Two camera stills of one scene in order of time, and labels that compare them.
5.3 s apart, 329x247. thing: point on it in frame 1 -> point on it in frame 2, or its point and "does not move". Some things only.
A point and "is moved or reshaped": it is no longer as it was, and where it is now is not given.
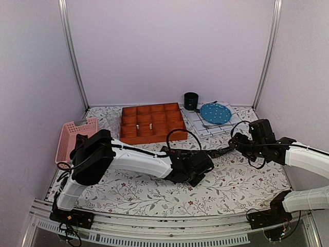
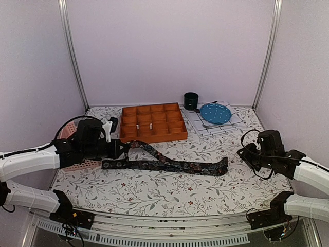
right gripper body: [251, 151] -> [258, 160]
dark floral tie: [213, 152] is moved or reshaped
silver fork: [207, 126] does not move
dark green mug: [190, 101] does not move
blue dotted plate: [215, 113] does not move
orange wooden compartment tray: [153, 123] does not move
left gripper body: [195, 182] -> [93, 151]
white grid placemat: [205, 129] does not move
